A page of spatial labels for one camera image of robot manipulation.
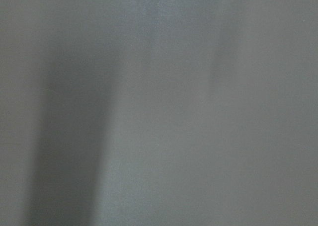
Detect brown table mat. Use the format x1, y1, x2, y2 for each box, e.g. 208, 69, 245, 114
0, 0, 318, 226

